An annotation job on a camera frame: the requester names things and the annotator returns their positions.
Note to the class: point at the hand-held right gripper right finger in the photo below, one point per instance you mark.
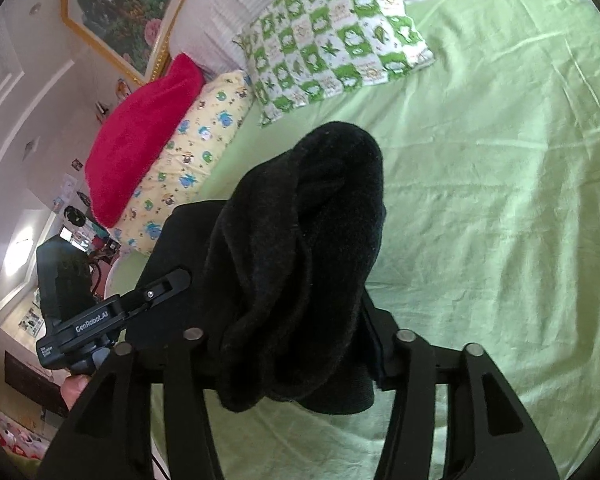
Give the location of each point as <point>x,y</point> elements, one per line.
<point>405,360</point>

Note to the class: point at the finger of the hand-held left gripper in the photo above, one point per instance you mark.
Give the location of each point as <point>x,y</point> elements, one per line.
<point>155,292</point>

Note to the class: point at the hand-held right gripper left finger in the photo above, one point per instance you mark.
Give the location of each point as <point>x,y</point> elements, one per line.
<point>180,360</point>

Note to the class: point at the dark navy pants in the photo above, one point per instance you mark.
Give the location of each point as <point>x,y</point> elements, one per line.
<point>305,235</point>

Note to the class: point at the person's left hand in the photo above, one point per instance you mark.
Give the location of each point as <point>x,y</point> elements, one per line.
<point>74,391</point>

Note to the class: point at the yellow cartoon print pillow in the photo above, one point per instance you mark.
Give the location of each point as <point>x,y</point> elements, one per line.
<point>190,170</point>

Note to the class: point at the red pillow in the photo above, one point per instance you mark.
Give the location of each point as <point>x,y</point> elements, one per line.
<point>135,135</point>

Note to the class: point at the light green bed sheet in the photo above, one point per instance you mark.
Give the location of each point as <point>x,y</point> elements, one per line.
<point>480,210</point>

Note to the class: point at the white striped bedding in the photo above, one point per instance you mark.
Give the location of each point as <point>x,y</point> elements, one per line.
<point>215,20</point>

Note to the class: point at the gold framed floral painting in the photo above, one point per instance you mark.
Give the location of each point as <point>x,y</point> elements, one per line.
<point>125,10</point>

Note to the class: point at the green checkered pillow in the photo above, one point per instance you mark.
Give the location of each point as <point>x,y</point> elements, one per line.
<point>330,35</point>

